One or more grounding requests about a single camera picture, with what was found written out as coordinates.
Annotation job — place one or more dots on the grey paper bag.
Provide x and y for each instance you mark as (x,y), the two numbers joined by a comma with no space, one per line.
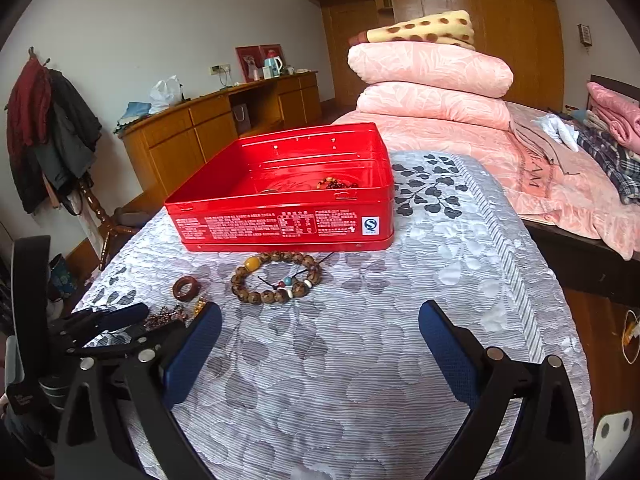
(241,119)

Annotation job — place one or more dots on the taupe cloth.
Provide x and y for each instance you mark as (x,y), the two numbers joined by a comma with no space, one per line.
(535,145)

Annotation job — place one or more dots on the white plastic bag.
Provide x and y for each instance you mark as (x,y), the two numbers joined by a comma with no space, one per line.
(166,94)

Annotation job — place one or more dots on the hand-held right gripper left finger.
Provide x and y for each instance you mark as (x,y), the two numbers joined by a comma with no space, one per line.
(192,355)

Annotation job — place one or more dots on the yellow brown spotted blanket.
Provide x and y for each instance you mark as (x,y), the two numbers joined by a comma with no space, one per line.
(425,30)

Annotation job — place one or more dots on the pink bedsheet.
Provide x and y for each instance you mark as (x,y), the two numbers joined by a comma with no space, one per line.
(500,175)

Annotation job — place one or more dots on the white perforated bracket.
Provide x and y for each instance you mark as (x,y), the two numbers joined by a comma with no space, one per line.
(614,430)

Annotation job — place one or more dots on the teal white kettle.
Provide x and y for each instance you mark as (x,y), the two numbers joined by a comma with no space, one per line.
(272,66)

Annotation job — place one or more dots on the wall-mounted intercom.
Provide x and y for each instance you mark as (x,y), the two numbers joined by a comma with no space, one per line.
(585,35)

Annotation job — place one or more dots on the plaid folded clothes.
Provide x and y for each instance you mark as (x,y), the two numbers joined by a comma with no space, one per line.
(610,160)

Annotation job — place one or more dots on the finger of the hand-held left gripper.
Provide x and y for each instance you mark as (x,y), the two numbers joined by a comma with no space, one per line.
(125,316)
(125,337)

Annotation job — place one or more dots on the wooden coat rack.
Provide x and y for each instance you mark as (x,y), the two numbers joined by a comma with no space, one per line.
(100,220)

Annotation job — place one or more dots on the blue folded cloth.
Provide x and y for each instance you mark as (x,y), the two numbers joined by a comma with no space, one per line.
(134,114)

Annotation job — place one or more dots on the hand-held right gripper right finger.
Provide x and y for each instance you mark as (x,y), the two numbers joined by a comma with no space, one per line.
(450,355)

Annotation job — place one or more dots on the red scarf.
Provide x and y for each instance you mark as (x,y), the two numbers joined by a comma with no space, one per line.
(27,105)

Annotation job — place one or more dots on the wall socket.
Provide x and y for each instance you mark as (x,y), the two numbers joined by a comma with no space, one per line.
(220,68)

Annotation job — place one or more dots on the red photo frame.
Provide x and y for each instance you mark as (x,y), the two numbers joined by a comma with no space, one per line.
(272,49)
(247,62)

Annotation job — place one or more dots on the red tin box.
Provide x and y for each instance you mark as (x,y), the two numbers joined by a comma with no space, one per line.
(280,225)

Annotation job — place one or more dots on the pink folded quilt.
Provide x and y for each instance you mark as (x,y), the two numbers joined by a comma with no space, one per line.
(425,67)
(430,105)

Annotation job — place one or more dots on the wooden wardrobe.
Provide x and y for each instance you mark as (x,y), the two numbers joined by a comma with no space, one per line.
(500,10)

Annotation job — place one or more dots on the dark jackets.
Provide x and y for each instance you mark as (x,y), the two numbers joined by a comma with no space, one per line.
(65,140)

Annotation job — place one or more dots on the wooden sideboard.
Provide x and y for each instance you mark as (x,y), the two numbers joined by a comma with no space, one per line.
(170,145)

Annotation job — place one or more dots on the pink folded blanket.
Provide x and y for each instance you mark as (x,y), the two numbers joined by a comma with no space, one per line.
(615,110)

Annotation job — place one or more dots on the white crumpled cloth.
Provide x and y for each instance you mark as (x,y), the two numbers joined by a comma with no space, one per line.
(557,130)

